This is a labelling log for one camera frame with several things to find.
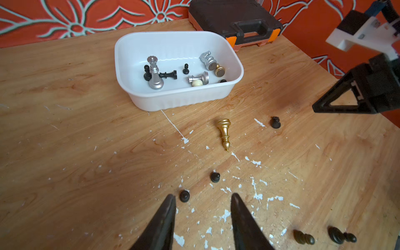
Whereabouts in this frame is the black orange tool case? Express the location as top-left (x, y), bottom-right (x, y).
top-left (188, 1), bottom-right (283, 52)

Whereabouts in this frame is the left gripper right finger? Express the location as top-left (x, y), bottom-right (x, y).
top-left (231, 193), bottom-right (274, 250)

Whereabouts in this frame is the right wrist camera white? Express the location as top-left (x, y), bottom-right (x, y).
top-left (326, 10), bottom-right (400, 60)

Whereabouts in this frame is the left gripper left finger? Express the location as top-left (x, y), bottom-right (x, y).
top-left (130, 194), bottom-right (176, 250)

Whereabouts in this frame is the gold chess bishop lying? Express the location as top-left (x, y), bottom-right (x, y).
top-left (217, 119), bottom-right (231, 151)

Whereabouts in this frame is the gold chess piece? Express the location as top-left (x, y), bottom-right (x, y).
top-left (215, 64), bottom-right (226, 78)

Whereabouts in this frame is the white rectangular storage box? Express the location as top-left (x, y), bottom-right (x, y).
top-left (115, 31), bottom-right (244, 111)

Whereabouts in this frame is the black chess piece two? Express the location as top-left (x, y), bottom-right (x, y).
top-left (271, 116), bottom-right (281, 129)

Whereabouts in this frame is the silver chess knight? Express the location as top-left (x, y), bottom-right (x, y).
top-left (199, 51), bottom-right (218, 71)

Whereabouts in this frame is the cream chess pawn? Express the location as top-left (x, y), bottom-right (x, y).
top-left (192, 80), bottom-right (203, 87)

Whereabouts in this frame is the black chess piece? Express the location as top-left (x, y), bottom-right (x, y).
top-left (143, 65), bottom-right (152, 81)

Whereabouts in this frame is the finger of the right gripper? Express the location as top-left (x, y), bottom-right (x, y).
top-left (312, 65), bottom-right (377, 114)

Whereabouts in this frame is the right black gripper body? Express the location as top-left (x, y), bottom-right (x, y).
top-left (367, 54), bottom-right (400, 113)

